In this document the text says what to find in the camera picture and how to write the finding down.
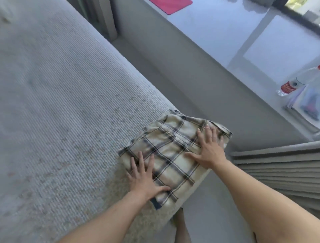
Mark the person's right hand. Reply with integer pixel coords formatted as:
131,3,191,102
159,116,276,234
184,124,227,170

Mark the person's left hand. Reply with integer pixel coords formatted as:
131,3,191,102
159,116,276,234
126,151,172,201

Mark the beige plaid shirt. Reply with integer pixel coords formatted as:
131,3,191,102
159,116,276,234
118,109,233,210

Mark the person's left forearm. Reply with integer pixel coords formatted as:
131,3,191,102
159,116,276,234
57,191,152,243

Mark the person's right forearm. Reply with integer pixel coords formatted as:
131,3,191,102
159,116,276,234
212,160,320,243

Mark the person's leg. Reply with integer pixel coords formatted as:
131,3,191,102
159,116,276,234
172,208,192,243

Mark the grey pleated curtain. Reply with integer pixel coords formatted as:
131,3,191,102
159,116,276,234
230,141,320,219

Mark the grey window ledge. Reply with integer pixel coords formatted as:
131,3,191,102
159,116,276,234
110,0,320,152

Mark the clear plastic bottle red label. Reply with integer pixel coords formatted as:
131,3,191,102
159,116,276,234
276,66,320,97

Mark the bed with grey ribbed cover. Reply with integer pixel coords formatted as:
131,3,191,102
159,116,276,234
0,0,213,243

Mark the clear plastic bag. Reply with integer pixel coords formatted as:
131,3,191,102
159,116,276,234
287,81,320,127

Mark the pink mat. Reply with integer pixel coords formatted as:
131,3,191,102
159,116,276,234
149,0,193,15

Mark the dark window frame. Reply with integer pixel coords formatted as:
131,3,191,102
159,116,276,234
274,0,320,28

